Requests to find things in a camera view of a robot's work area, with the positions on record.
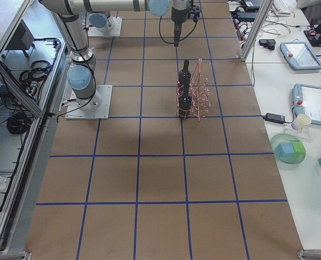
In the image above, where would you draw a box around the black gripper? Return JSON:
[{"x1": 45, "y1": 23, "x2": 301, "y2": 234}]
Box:
[{"x1": 171, "y1": 0, "x2": 201, "y2": 22}]

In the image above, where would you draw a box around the black wine bottle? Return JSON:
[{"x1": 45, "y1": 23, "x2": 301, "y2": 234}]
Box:
[{"x1": 173, "y1": 22, "x2": 182, "y2": 47}]

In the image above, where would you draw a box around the black bottle in basket left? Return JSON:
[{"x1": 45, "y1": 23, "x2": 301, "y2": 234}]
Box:
[{"x1": 178, "y1": 60, "x2": 191, "y2": 94}]

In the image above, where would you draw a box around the black bottle in basket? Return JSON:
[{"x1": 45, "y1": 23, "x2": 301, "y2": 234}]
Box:
[
  {"x1": 178, "y1": 60, "x2": 191, "y2": 94},
  {"x1": 178, "y1": 85, "x2": 192, "y2": 119}
]

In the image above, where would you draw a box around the black bottle in basket right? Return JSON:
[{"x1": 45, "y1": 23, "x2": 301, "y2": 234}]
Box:
[{"x1": 178, "y1": 85, "x2": 192, "y2": 119}]

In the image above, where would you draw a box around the teach pendant far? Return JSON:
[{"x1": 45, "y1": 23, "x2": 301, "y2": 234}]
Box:
[{"x1": 279, "y1": 42, "x2": 321, "y2": 70}]

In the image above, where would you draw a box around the teach pendant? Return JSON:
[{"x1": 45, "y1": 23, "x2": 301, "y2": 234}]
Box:
[
  {"x1": 279, "y1": 42, "x2": 321, "y2": 70},
  {"x1": 292, "y1": 83, "x2": 321, "y2": 125}
]

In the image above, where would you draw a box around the black power brick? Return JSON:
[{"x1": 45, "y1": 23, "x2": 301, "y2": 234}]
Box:
[{"x1": 263, "y1": 113, "x2": 285, "y2": 125}]

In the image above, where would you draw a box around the grey control box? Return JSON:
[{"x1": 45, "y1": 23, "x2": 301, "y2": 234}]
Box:
[{"x1": 2, "y1": 19, "x2": 35, "y2": 57}]

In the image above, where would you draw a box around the teach pendant near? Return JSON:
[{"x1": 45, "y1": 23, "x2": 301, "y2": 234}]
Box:
[{"x1": 292, "y1": 83, "x2": 321, "y2": 125}]

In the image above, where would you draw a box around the paper cup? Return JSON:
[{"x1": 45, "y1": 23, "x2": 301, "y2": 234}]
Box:
[{"x1": 291, "y1": 114, "x2": 312, "y2": 132}]

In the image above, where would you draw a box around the blue cube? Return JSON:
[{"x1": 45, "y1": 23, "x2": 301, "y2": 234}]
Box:
[{"x1": 274, "y1": 142, "x2": 294, "y2": 157}]

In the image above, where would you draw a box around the green plastic bowl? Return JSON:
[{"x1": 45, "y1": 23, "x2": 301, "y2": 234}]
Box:
[{"x1": 270, "y1": 133, "x2": 306, "y2": 164}]

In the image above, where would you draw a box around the green cube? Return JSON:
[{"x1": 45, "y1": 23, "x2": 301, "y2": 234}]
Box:
[{"x1": 291, "y1": 141, "x2": 306, "y2": 156}]

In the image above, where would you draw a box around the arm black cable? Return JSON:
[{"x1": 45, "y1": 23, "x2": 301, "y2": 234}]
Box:
[{"x1": 159, "y1": 15, "x2": 198, "y2": 44}]

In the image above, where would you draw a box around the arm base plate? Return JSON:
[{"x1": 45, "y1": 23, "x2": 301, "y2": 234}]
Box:
[
  {"x1": 65, "y1": 85, "x2": 113, "y2": 120},
  {"x1": 88, "y1": 13, "x2": 122, "y2": 38}
]

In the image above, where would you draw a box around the aluminium frame post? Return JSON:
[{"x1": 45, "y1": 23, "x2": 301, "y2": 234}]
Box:
[{"x1": 240, "y1": 0, "x2": 273, "y2": 62}]

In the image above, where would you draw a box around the copper wire wine basket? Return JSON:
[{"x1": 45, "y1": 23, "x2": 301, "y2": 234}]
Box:
[{"x1": 176, "y1": 58, "x2": 211, "y2": 121}]

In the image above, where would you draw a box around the aluminium frame rail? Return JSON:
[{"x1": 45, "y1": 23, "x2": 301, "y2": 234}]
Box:
[{"x1": 0, "y1": 61, "x2": 44, "y2": 118}]

